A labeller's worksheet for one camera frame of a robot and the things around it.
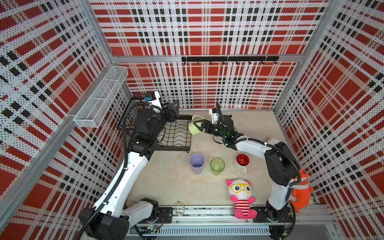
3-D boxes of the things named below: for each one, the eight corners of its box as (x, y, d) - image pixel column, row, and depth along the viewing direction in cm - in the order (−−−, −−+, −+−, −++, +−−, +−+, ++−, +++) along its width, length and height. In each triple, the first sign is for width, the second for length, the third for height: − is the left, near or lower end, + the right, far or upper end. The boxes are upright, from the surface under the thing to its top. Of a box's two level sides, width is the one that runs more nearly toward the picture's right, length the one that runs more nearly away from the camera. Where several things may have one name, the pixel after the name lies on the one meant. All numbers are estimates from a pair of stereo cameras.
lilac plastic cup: (189, 173, 90) (187, 165, 80) (192, 161, 95) (191, 152, 85) (202, 176, 88) (202, 168, 79) (205, 164, 93) (205, 154, 84)
